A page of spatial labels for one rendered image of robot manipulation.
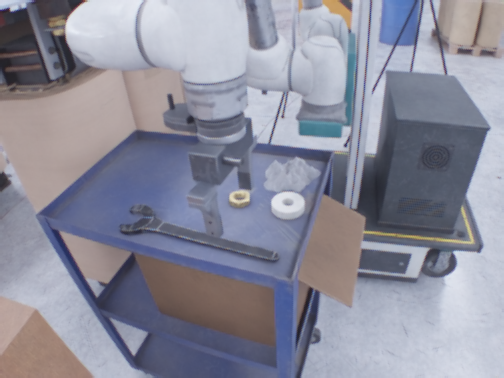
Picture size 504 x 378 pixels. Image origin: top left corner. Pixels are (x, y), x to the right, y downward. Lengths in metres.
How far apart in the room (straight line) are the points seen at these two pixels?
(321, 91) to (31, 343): 1.06
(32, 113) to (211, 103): 0.82
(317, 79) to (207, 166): 0.77
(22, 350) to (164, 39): 0.54
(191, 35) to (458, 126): 1.08
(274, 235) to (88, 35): 0.49
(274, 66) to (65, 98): 0.68
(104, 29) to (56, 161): 0.80
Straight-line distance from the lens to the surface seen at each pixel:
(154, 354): 1.48
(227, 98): 0.47
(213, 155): 0.49
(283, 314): 0.68
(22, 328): 0.67
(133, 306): 1.14
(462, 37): 5.84
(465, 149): 1.41
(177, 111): 0.55
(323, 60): 1.19
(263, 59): 1.19
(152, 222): 0.78
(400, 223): 1.59
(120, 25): 0.50
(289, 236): 0.71
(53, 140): 1.22
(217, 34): 0.44
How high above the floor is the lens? 1.38
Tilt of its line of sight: 37 degrees down
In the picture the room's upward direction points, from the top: 5 degrees counter-clockwise
